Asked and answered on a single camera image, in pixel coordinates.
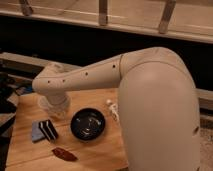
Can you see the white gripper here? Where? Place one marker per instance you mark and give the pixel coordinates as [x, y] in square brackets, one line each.
[55, 106]

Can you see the black white striped eraser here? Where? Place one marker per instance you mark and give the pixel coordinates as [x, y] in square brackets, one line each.
[48, 130]

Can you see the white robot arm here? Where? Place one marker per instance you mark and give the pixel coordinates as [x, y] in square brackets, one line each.
[157, 105]

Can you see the black bowl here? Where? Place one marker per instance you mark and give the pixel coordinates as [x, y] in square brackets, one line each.
[87, 124]

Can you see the white plastic bottle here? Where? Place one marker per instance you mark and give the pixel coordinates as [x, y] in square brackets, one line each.
[113, 108]

